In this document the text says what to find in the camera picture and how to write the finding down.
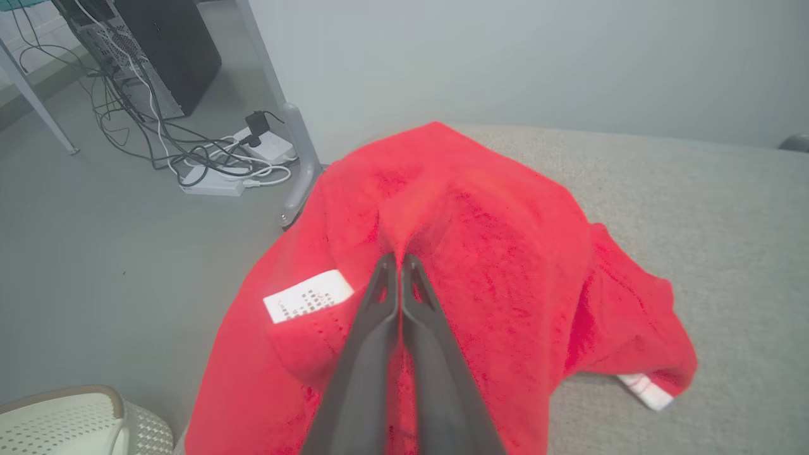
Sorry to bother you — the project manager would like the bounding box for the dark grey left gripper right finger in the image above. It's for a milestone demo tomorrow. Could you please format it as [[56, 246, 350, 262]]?
[[400, 253, 506, 455]]

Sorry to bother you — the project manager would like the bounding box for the looped white cable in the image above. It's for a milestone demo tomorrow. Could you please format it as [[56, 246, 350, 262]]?
[[242, 160, 293, 189]]

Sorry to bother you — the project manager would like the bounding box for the thin white cable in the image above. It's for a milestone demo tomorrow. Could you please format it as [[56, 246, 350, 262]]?
[[71, 0, 183, 184]]

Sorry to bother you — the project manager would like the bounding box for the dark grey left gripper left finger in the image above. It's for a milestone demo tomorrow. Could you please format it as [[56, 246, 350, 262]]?
[[300, 252, 401, 455]]

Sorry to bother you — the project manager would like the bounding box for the white perforated laundry basket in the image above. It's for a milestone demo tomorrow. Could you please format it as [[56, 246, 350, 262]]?
[[0, 384, 174, 455]]

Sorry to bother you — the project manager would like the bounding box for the black power adapter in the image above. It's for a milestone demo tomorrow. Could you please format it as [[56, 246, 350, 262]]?
[[245, 111, 274, 148]]

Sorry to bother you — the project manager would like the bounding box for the white power strip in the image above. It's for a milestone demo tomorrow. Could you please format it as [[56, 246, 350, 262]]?
[[231, 126, 295, 164], [179, 164, 246, 197]]

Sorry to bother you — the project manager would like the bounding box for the desk with grey leg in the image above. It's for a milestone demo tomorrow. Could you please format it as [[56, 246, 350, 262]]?
[[0, 0, 80, 156]]

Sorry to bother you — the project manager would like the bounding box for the black computer tower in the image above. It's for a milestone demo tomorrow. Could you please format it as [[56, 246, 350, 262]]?
[[54, 0, 223, 122]]

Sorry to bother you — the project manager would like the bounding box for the grey table leg frame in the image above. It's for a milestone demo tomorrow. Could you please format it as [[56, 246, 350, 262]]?
[[234, 0, 324, 229]]

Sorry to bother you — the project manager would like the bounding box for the red Bulls jersey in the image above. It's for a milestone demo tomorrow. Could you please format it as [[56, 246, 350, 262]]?
[[183, 120, 699, 455]]

